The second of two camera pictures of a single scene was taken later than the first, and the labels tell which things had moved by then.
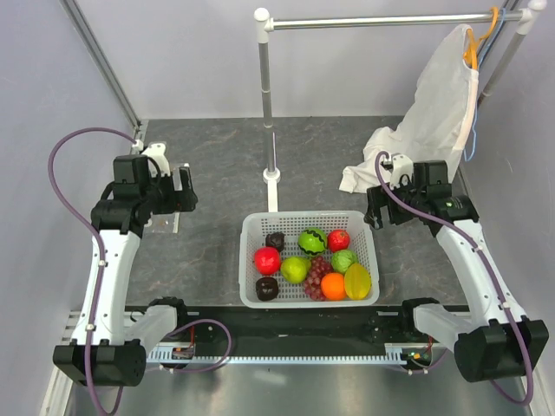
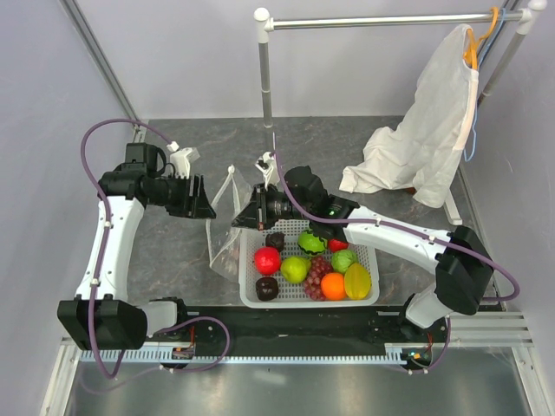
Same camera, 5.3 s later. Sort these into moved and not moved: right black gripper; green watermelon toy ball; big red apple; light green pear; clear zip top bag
Moved: right black gripper; clear zip top bag
Not moved: light green pear; big red apple; green watermelon toy ball
